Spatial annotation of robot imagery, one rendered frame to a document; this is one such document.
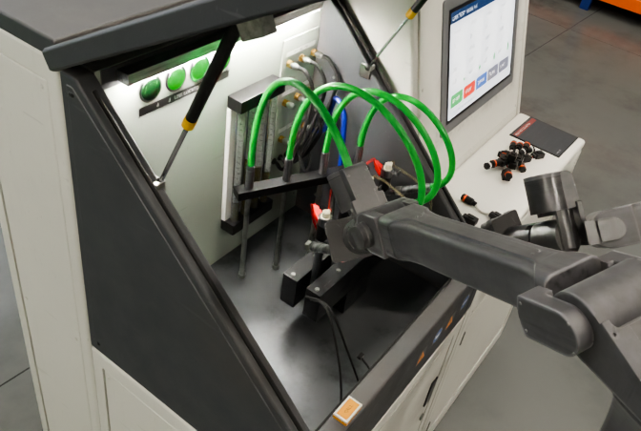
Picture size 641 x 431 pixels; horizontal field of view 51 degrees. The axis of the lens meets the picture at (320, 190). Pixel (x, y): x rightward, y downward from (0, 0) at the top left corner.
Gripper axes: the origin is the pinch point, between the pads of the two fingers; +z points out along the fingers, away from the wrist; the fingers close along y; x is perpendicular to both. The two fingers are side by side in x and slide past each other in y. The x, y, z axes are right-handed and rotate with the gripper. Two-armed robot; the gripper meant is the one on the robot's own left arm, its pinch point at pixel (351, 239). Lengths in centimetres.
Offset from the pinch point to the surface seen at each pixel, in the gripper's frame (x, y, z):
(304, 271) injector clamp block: 3.8, 6.0, 31.5
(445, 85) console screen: -32, -39, 42
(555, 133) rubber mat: -19, -83, 79
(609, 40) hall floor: -119, -308, 378
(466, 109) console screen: -28, -48, 55
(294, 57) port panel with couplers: -43, -2, 32
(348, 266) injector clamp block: 4.9, -3.8, 33.3
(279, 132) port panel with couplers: -30, 3, 44
